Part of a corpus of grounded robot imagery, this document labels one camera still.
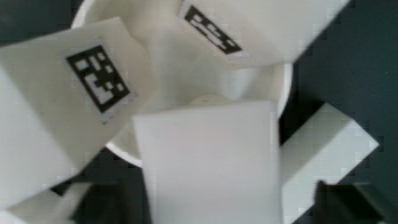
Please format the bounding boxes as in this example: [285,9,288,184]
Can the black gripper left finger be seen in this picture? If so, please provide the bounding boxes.
[61,181,150,224]

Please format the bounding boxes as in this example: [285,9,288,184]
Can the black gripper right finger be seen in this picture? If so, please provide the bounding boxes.
[313,181,398,224]

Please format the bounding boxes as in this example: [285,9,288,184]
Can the white stool leg with tag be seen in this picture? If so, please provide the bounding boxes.
[0,18,157,210]
[178,0,351,68]
[134,101,283,224]

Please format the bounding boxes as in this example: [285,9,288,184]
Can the white round stool seat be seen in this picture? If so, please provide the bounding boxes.
[70,0,295,168]

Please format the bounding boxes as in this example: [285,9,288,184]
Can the white front fence rail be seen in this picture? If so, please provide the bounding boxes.
[0,183,93,224]

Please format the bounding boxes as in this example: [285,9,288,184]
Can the white fence rail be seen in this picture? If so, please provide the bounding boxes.
[0,183,93,224]
[281,104,379,224]

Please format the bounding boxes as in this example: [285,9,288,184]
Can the white right fence rail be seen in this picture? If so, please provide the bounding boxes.
[281,104,379,224]

